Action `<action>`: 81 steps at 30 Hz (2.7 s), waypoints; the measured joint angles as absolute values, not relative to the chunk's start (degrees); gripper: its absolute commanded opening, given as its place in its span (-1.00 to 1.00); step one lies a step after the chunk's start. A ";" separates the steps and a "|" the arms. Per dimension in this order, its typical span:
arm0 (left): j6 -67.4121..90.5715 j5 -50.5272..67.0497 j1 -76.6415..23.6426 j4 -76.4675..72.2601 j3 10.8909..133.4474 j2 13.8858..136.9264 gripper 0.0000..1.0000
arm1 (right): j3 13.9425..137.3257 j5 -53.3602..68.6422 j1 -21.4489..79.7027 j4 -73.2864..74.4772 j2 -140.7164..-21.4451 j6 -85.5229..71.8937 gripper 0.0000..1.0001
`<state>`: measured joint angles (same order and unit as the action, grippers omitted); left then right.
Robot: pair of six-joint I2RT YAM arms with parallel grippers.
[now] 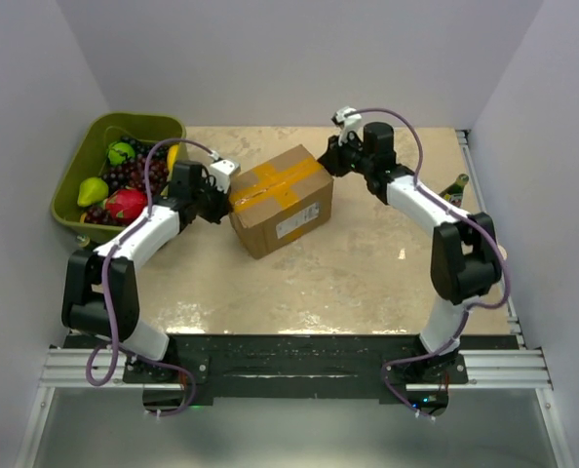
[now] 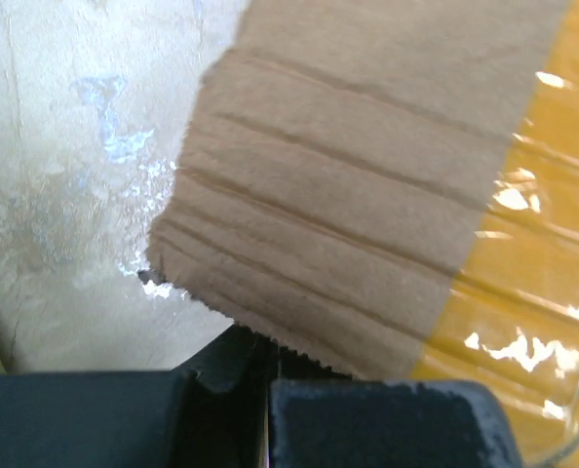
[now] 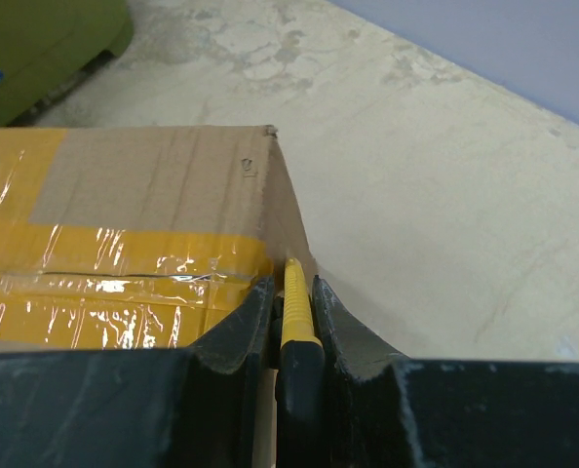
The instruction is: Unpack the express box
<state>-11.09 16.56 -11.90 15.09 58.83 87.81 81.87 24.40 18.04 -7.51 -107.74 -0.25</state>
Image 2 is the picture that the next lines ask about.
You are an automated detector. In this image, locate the taped cardboard express box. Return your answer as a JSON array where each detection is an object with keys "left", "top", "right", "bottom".
[{"left": 146, "top": 1, "right": 579, "bottom": 467}]

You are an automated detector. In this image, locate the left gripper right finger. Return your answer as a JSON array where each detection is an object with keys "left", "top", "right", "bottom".
[{"left": 271, "top": 380, "right": 522, "bottom": 468}]

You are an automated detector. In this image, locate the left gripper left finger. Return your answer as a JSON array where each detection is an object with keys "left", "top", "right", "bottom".
[{"left": 0, "top": 326, "right": 269, "bottom": 467}]

